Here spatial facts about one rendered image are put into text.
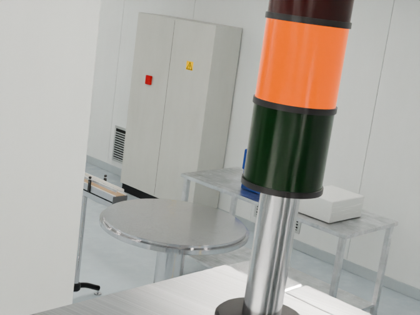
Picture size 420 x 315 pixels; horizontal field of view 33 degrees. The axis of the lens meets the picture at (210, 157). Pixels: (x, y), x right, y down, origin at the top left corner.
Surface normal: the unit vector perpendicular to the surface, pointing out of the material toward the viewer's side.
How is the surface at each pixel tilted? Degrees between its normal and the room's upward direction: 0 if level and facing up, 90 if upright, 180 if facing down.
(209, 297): 0
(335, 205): 90
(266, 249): 90
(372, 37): 90
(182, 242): 0
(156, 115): 90
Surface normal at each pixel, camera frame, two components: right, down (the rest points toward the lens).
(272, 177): -0.37, 0.15
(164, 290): 0.13, -0.97
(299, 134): 0.09, 0.23
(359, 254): -0.69, 0.07
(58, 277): 0.71, 0.25
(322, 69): 0.39, 0.25
